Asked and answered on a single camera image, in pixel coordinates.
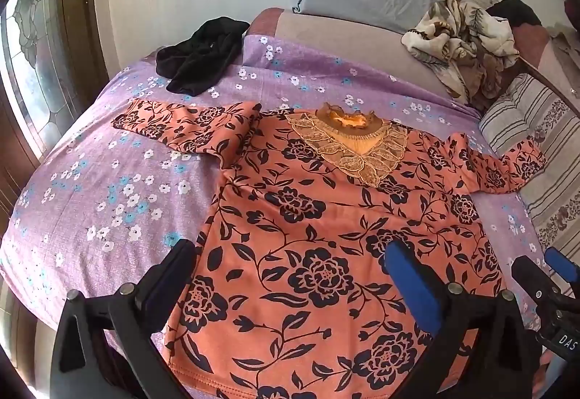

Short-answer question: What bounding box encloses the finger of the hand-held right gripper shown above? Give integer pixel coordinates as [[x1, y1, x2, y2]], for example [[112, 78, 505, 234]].
[[511, 256, 563, 305], [544, 247, 580, 291]]

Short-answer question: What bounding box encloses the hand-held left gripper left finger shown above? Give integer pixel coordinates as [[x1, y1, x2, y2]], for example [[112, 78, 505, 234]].
[[50, 239, 198, 399]]

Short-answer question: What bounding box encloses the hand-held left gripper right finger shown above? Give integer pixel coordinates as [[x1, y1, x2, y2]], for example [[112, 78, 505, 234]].
[[384, 239, 542, 399]]

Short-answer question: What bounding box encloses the orange black floral blouse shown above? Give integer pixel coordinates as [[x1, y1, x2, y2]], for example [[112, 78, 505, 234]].
[[111, 100, 547, 399]]

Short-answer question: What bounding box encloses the purple floral bed sheet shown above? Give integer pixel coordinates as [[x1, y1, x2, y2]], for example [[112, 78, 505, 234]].
[[0, 34, 556, 399]]

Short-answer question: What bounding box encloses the striped floral quilt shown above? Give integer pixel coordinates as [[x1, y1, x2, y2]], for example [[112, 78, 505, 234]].
[[478, 73, 580, 264]]

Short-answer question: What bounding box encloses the beige pink garment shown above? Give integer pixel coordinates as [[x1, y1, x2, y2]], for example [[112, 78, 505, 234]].
[[517, 24, 580, 110]]

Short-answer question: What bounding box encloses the black cloth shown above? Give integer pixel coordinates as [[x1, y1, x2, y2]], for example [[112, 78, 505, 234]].
[[155, 17, 251, 95]]

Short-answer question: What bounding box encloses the beige floral blanket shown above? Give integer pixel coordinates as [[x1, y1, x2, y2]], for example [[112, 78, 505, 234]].
[[401, 0, 522, 110]]

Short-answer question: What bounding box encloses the stained glass window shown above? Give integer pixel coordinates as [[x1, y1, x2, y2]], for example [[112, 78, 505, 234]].
[[0, 0, 87, 159]]

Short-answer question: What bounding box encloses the grey-brown mattress cover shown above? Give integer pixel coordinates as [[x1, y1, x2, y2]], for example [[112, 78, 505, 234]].
[[245, 8, 483, 119]]

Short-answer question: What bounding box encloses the dark maroon cloth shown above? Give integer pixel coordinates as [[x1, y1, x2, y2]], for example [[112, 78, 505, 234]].
[[487, 0, 543, 27]]

